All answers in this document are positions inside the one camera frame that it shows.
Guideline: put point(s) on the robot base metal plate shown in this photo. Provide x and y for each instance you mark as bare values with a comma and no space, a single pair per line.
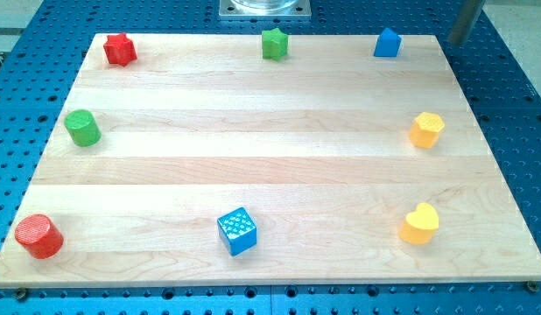
237,9

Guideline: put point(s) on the green star block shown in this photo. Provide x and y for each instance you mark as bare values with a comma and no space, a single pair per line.
274,44

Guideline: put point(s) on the yellow hexagon block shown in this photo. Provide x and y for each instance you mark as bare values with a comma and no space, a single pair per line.
426,129

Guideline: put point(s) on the blue triangle block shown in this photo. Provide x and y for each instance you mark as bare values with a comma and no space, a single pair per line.
388,44

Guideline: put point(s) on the red star block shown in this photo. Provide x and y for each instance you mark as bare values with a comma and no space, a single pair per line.
119,49

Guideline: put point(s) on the wooden board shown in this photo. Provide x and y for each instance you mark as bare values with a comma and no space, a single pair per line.
315,147

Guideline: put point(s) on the blue cube block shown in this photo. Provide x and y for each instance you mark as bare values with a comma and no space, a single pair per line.
237,231

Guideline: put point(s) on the yellow heart block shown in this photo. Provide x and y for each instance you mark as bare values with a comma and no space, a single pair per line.
420,225

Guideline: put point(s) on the green cylinder block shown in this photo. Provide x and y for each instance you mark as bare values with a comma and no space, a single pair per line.
82,128

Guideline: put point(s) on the red cylinder block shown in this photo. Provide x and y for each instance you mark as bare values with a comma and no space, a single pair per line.
39,236

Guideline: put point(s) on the grey metal pusher rod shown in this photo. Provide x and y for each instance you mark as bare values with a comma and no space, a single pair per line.
465,21

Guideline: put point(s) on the blue perforated table plate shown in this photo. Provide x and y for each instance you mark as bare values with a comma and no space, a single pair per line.
35,79

